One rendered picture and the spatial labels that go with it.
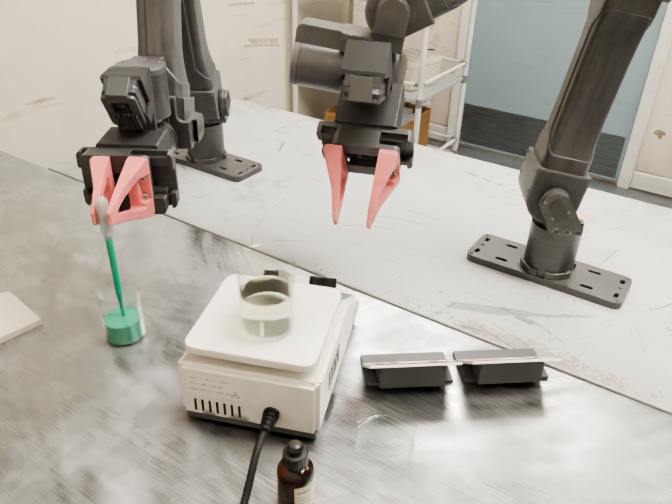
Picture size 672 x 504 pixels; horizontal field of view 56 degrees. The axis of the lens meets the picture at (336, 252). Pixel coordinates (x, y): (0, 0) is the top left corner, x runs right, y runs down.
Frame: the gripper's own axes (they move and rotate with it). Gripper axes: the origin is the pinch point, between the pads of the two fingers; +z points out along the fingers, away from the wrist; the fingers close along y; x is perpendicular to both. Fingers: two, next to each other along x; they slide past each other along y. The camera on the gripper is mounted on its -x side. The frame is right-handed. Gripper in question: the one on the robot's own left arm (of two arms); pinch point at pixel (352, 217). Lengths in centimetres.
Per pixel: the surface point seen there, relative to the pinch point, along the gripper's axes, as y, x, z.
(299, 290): -3.5, -2.1, 9.1
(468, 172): 12.1, 40.0, -25.9
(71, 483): -17.8, -8.4, 29.8
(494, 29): 20, 219, -194
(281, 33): -72, 163, -140
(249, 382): -5.0, -7.3, 19.0
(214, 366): -8.4, -7.5, 18.2
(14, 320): -35.4, 2.5, 16.3
